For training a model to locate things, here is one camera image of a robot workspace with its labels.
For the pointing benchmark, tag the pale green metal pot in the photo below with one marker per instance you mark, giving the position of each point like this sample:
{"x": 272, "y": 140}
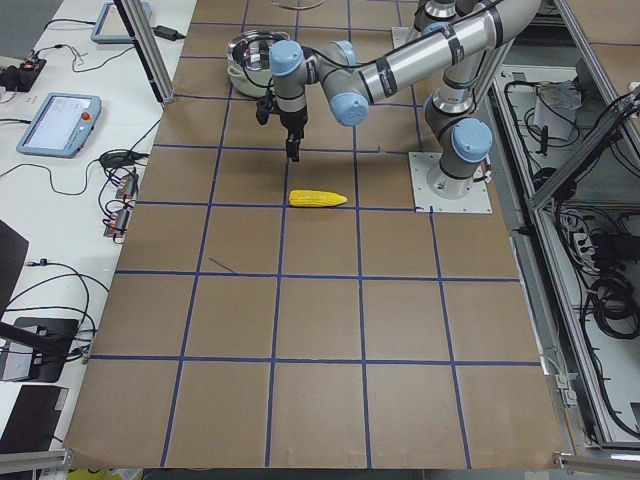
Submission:
{"x": 250, "y": 83}

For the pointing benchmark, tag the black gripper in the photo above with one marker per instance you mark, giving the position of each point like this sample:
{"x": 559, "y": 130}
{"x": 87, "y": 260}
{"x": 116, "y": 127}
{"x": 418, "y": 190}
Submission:
{"x": 293, "y": 121}

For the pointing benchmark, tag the yellow corn cob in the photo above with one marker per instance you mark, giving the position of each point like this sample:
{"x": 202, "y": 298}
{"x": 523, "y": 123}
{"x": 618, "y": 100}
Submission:
{"x": 305, "y": 198}

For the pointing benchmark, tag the black monitor stand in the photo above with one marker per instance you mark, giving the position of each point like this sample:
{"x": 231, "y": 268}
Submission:
{"x": 36, "y": 348}

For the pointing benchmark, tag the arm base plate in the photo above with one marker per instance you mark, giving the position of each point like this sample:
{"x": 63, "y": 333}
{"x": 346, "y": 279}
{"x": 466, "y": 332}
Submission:
{"x": 435, "y": 192}
{"x": 403, "y": 35}

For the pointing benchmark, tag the far blue teach pendant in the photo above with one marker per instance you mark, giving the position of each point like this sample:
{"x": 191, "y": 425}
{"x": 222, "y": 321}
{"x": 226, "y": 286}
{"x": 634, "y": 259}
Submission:
{"x": 109, "y": 28}

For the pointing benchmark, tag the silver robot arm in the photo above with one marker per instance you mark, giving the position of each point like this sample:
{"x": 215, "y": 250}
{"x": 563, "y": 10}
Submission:
{"x": 433, "y": 11}
{"x": 461, "y": 39}

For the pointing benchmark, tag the near blue teach pendant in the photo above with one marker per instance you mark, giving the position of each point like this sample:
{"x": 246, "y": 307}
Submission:
{"x": 61, "y": 125}

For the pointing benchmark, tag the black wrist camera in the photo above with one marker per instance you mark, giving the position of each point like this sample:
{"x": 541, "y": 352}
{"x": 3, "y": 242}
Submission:
{"x": 266, "y": 106}

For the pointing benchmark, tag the glass pot lid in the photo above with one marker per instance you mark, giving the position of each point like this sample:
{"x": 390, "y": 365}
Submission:
{"x": 250, "y": 49}

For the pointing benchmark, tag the aluminium frame post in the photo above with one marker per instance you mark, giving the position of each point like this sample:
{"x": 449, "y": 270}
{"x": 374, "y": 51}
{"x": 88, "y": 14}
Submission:
{"x": 140, "y": 32}

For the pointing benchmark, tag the black power adapter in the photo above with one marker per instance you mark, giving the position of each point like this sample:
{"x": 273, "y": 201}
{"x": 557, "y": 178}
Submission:
{"x": 167, "y": 33}

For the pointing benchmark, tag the blue teach pendant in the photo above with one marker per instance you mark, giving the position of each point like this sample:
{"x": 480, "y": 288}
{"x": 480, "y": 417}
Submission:
{"x": 61, "y": 125}
{"x": 109, "y": 28}

